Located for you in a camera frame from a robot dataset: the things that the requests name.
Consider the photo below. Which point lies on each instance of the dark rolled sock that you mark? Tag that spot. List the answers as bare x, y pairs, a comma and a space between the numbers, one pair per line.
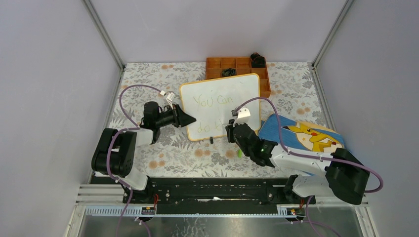
257, 61
228, 72

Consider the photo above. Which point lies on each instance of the blue pikachu cloth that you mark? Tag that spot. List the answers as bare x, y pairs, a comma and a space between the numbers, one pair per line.
303, 138

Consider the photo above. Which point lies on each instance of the dark rolled sock middle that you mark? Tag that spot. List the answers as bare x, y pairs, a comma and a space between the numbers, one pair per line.
228, 72

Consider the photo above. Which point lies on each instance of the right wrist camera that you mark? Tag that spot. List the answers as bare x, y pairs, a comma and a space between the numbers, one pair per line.
241, 116

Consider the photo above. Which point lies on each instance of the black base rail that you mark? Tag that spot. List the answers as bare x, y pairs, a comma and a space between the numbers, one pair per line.
213, 196

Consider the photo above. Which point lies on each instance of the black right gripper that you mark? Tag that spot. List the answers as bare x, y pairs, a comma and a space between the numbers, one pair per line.
230, 128

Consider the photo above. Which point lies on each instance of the yellow framed whiteboard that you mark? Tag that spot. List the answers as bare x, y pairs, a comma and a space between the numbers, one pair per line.
211, 101

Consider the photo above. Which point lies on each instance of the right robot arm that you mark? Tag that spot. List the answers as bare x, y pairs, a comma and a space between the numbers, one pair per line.
331, 169

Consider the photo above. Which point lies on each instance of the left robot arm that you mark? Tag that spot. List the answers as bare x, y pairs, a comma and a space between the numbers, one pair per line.
114, 154

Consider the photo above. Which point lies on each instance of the orange wooden compartment tray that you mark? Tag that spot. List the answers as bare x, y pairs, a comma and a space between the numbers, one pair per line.
214, 66

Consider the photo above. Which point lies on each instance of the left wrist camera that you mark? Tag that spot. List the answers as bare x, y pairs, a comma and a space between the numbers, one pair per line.
169, 97

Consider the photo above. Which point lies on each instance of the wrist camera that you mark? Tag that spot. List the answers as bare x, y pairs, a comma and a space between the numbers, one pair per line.
241, 116
169, 97

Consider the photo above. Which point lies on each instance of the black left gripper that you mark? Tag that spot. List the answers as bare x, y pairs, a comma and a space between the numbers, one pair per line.
181, 118

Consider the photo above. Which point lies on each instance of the dark rolled sock upper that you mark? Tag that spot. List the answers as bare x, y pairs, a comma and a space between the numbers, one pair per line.
257, 61

